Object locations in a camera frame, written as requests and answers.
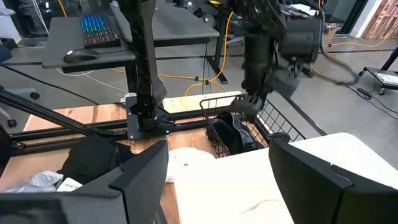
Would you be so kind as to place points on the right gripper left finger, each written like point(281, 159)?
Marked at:
point(140, 186)

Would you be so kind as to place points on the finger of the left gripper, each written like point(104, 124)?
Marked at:
point(258, 107)
point(241, 107)

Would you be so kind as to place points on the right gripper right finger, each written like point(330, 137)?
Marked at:
point(326, 199)

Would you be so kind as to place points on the grey black Puma garment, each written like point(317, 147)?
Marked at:
point(233, 133)

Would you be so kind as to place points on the white cloth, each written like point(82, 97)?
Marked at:
point(189, 160)

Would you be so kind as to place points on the black knit cloth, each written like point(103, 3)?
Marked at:
point(90, 158)

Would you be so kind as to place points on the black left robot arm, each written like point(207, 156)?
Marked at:
point(143, 46)

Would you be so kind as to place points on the white paper tag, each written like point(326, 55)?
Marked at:
point(70, 185)

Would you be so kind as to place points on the white perforated laundry basket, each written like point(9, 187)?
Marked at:
point(233, 186)

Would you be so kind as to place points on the plain grey desk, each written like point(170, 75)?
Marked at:
point(180, 21)

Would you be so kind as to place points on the grey sock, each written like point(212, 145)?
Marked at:
point(37, 182)

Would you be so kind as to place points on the black diagonal bar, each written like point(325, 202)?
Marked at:
point(46, 112)

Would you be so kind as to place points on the black rolling stand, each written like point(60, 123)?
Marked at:
point(385, 77)

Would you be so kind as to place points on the wooden pallet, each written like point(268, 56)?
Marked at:
point(382, 18)

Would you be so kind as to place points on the black computer mouse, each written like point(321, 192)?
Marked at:
point(81, 56)

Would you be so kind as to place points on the backlit keyboard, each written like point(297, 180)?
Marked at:
point(99, 31)

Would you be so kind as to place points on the grey desk with mouse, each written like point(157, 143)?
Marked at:
point(62, 34)

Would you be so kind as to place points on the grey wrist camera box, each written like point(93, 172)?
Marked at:
point(286, 84)

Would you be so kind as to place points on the black table frame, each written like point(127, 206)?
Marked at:
point(186, 116)

